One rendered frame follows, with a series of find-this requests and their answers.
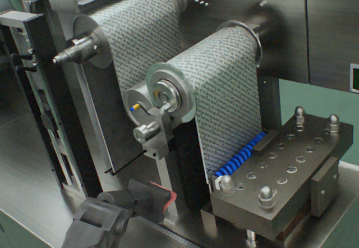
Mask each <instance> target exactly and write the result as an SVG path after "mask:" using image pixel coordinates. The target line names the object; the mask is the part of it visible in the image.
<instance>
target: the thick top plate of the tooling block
mask: <svg viewBox="0 0 359 248"><path fill-rule="evenodd" d="M306 118H307V122H306V123H303V124H296V123H294V121H293V119H294V115H293V116H292V117H291V118H290V119H289V120H288V121H287V122H286V123H285V124H284V125H283V126H281V127H280V128H279V130H278V132H280V138H279V139H278V140H277V141H276V142H275V143H274V144H273V145H272V146H271V147H270V148H269V149H268V150H267V151H266V152H265V153H264V154H263V155H262V156H261V157H259V156H256V155H252V156H250V157H249V158H248V159H247V160H246V161H245V162H244V163H243V164H242V165H241V166H240V167H239V168H237V169H236V170H235V171H234V172H233V173H232V174H231V175H230V176H231V178H232V181H233V183H234V185H235V188H236V189H237V192H236V193H235V194H234V195H232V196H223V195H222V194H221V193H220V190H218V189H215V190H214V191H213V192H212V193H211V194H210V200H211V205H212V210H213V214H215V215H217V216H219V217H221V218H224V219H226V220H228V221H230V222H232V223H235V224H237V225H239V226H242V227H244V228H246V229H248V230H249V231H251V232H254V233H256V234H258V235H260V236H263V237H265V238H268V239H270V240H272V241H274V240H275V238H276V237H277V236H278V234H279V233H280V231H281V230H282V229H283V228H284V227H285V226H286V224H287V223H288V222H289V221H290V220H291V219H292V218H293V217H294V215H295V214H296V213H297V212H298V211H299V209H300V208H301V206H302V205H303V204H304V203H305V201H306V200H307V199H308V198H309V197H310V195H311V190H310V178H311V177H312V176H313V175H314V174H315V173H316V172H317V171H318V170H319V168H320V167H321V166H322V165H323V164H324V163H325V162H326V160H327V159H328V158H329V157H335V158H338V162H339V160H340V159H341V158H342V156H343V155H344V154H345V152H346V151H347V150H348V149H349V148H350V147H351V146H352V145H353V129H354V125H353V124H350V123H345V122H340V126H341V131H340V132H338V133H331V132H327V130H326V127H327V122H328V118H324V117H319V116H314V115H311V114H306ZM263 186H269V187H270V188H271V190H272V192H273V195H274V199H275V206H274V207H273V208H270V209H263V208H261V207H259V205H258V201H259V199H258V195H259V191H260V189H261V188H262V187H263Z"/></svg>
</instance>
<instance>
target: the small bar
mask: <svg viewBox="0 0 359 248"><path fill-rule="evenodd" d="M279 138H280V132H278V131H274V130H271V131H270V132H269V133H268V134H267V135H266V136H265V137H264V138H263V139H261V140H260V141H259V142H258V143H257V144H256V145H255V146H253V147H252V154H253V155H256V156H259V157H261V156H262V155H263V154H264V153H265V152H266V151H267V150H268V149H269V148H270V147H271V146H272V145H273V144H274V143H275V142H276V141H277V140H278V139H279Z"/></svg>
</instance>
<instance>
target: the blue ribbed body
mask: <svg viewBox="0 0 359 248"><path fill-rule="evenodd" d="M267 134H268V133H264V132H260V133H259V134H258V135H256V136H255V138H253V139H252V140H251V141H249V142H248V144H246V145H245V147H243V148H242V149H241V150H240V151H239V152H238V154H236V155H234V157H233V158H231V159H230V161H228V162H227V163H226V164H225V165H223V168H220V169H219V171H217V172H216V173H215V176H217V177H220V176H224V175H229V176H230V175H231V174H232V173H233V172H234V171H235V170H236V169H237V168H239V167H240V166H241V165H242V164H243V163H244V162H245V161H246V160H247V159H248V158H249V157H250V156H252V147H253V146H255V145H256V144H257V143H258V142H259V141H260V140H261V139H263V138H264V137H265V136H266V135H267Z"/></svg>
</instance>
